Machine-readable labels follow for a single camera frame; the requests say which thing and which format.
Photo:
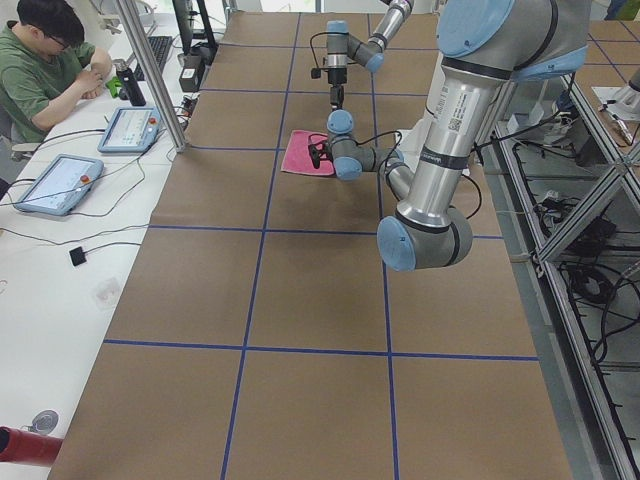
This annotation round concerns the far teach pendant tablet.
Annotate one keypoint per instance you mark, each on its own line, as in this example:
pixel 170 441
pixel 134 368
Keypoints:
pixel 130 130

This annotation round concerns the near teach pendant tablet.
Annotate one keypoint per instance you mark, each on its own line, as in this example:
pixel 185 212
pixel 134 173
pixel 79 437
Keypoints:
pixel 61 186

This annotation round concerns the green object on desk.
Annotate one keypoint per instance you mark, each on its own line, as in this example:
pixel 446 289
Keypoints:
pixel 114 85

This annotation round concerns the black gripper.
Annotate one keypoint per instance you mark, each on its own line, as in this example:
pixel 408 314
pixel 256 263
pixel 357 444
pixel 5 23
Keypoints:
pixel 336 78

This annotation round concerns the teach pendant tablet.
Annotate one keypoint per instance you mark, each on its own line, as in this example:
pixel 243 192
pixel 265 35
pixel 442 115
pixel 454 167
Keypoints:
pixel 130 130
pixel 61 186

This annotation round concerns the black keyboard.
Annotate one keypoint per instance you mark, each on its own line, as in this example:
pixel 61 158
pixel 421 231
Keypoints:
pixel 161 46

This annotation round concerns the black water bottle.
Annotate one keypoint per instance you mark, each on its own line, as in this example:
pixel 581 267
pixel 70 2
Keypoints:
pixel 129 83

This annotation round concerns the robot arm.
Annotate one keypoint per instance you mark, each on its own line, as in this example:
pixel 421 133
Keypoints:
pixel 343 48
pixel 484 44

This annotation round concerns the brown paper table cover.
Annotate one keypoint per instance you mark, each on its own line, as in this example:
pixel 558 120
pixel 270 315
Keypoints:
pixel 259 335

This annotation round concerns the red cylinder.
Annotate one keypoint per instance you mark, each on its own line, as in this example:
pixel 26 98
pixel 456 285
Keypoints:
pixel 27 448

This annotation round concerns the aluminium side frame rail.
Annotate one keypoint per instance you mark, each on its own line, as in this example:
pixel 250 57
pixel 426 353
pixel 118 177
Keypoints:
pixel 567 151

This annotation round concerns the pink square towel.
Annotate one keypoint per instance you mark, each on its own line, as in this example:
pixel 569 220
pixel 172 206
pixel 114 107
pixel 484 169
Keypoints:
pixel 297 159

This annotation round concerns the aluminium frame post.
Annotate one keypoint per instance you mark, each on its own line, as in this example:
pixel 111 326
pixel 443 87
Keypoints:
pixel 129 17

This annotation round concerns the small black square device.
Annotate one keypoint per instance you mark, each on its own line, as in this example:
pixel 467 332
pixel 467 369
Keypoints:
pixel 77 256

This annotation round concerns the black box with label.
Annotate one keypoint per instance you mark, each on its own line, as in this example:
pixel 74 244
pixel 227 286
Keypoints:
pixel 191 76

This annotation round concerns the person in green shirt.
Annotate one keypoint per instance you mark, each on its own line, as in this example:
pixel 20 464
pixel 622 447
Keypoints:
pixel 47 67

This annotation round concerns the black monitor stand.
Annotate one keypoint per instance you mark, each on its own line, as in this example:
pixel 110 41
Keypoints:
pixel 195 31

